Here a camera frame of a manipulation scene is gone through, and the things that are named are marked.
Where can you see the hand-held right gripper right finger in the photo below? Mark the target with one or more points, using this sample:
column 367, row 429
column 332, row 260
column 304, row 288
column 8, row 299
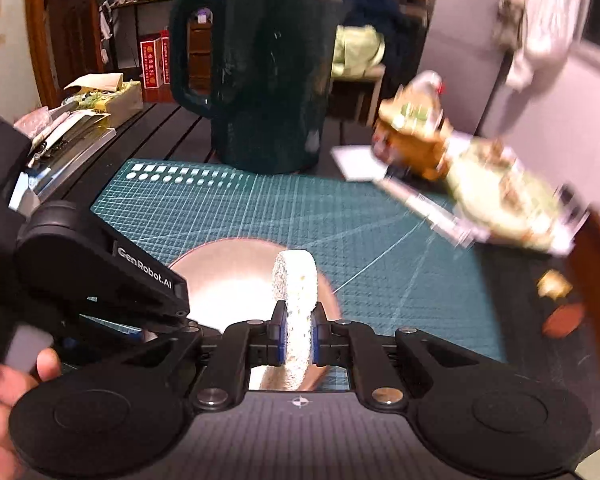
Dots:
column 316, row 337

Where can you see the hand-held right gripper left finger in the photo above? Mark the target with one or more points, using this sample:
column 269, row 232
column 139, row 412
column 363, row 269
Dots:
column 280, row 337

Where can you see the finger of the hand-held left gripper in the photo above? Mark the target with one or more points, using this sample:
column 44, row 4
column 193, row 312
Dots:
column 165, row 325

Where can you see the white oval sponge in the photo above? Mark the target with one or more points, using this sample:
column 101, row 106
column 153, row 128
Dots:
column 295, row 285

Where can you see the white ceramic bowl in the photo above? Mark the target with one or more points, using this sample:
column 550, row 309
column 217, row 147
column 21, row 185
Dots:
column 220, row 280

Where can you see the green cutting mat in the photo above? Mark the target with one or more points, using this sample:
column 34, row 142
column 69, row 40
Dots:
column 380, row 270

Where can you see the stack of books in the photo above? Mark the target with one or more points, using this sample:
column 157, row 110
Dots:
column 70, row 135

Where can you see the green patterned box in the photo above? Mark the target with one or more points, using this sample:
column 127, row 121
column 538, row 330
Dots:
column 115, row 97

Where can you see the white pen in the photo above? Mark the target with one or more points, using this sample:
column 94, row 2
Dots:
column 430, row 210

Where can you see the white card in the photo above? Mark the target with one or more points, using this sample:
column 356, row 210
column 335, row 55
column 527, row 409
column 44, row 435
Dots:
column 355, row 162

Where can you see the red printed carton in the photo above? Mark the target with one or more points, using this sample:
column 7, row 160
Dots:
column 155, row 60

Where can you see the orange ceramic lidded mug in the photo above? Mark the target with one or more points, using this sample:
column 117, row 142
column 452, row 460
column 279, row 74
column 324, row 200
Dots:
column 412, row 130

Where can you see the brown wooden door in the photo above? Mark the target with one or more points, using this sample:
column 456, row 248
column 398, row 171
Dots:
column 65, row 25

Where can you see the light green container lid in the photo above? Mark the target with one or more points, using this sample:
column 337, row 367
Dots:
column 505, row 200

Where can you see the yellow ginkgo leaf ornament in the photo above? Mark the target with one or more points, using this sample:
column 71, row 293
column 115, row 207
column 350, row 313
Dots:
column 555, row 284

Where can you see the light wooden stool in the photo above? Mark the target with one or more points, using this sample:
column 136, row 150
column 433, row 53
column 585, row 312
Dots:
column 365, row 95

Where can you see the brown leather fish ornament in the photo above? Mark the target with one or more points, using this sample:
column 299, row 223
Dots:
column 564, row 320

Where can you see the dark green pitcher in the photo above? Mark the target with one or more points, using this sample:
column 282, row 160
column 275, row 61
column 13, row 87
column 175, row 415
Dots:
column 270, row 85

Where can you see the brown wooden cabinet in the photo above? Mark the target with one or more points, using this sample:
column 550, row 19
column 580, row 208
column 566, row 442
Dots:
column 597, row 300

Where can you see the light green bag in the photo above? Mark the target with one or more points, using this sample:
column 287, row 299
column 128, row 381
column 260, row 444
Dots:
column 357, row 50

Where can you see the white grey appliance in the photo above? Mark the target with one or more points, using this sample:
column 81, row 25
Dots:
column 460, row 35

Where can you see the dark blue knitted blanket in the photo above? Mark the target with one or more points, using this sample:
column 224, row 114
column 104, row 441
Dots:
column 380, row 5

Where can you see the white garment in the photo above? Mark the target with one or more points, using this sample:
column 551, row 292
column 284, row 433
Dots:
column 545, row 20

